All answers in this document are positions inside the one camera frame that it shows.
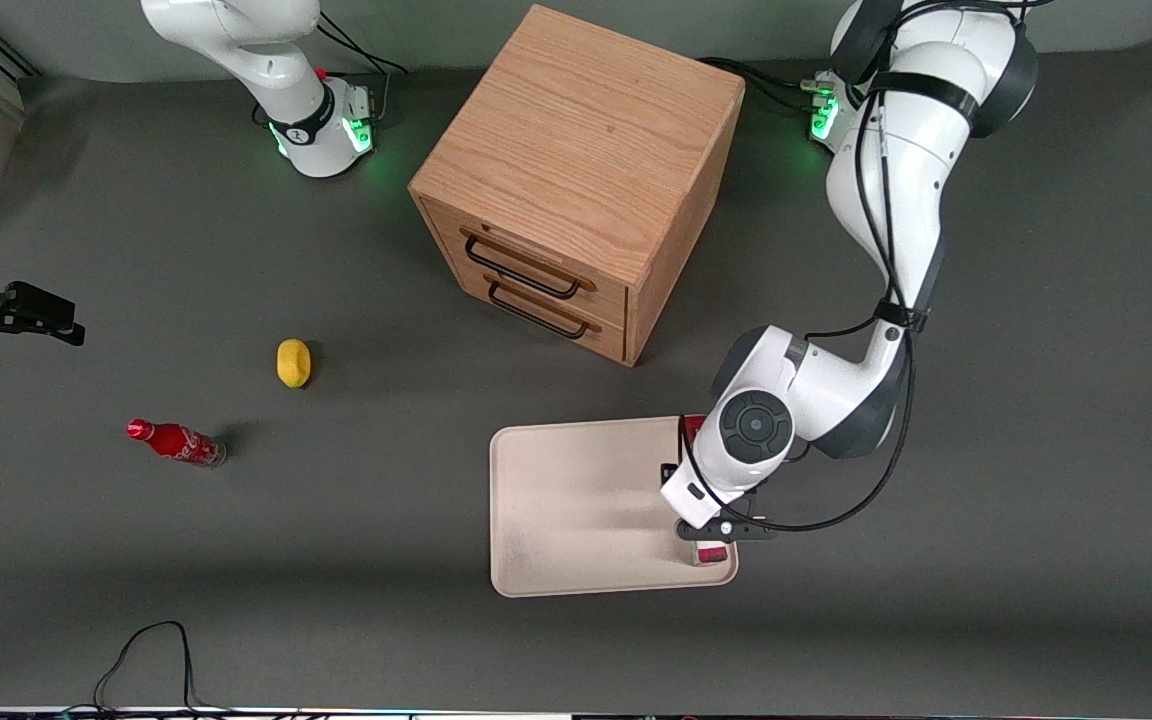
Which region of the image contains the wooden drawer front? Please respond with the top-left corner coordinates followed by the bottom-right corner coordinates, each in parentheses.
top-left (456, 266), bottom-right (629, 365)
top-left (419, 196), bottom-right (630, 323)

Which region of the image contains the yellow lemon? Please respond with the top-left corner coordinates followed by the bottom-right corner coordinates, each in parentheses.
top-left (276, 338), bottom-right (313, 389)

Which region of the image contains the red cola bottle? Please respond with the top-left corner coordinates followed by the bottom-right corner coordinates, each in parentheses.
top-left (126, 418), bottom-right (228, 468)

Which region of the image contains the black left arm wrist cable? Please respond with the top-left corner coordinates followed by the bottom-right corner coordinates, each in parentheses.
top-left (676, 0), bottom-right (1037, 534)

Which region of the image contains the black metal frame bar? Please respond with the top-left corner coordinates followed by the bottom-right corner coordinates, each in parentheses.
top-left (0, 18), bottom-right (40, 81)

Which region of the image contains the black right arm base cable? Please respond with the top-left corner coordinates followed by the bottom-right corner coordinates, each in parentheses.
top-left (314, 10), bottom-right (409, 129)

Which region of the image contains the thin black looped cable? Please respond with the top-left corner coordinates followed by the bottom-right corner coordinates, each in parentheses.
top-left (61, 620), bottom-right (302, 717)

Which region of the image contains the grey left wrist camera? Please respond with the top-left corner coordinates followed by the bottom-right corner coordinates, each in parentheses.
top-left (674, 511), bottom-right (779, 544)

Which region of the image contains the black left arm base cable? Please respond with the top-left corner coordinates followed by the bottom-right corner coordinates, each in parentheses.
top-left (701, 57), bottom-right (834, 113)

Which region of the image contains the beige plastic tray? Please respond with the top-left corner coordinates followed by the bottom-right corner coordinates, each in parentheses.
top-left (489, 414), bottom-right (740, 599)

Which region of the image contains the black arm base cable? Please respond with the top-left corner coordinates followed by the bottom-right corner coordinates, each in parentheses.
top-left (701, 57), bottom-right (834, 113)
top-left (314, 10), bottom-right (409, 129)

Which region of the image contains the wooden drawer cabinet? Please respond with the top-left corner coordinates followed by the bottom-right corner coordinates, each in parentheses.
top-left (408, 4), bottom-right (747, 369)

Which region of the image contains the red cookie box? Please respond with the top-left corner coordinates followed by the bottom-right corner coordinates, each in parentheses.
top-left (684, 414), bottom-right (733, 568)

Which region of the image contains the black drawer handle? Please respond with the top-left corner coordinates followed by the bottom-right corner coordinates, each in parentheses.
top-left (462, 228), bottom-right (598, 301)
top-left (484, 274), bottom-right (603, 341)

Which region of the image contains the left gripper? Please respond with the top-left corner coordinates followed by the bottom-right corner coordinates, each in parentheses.
top-left (660, 450), bottom-right (765, 530)

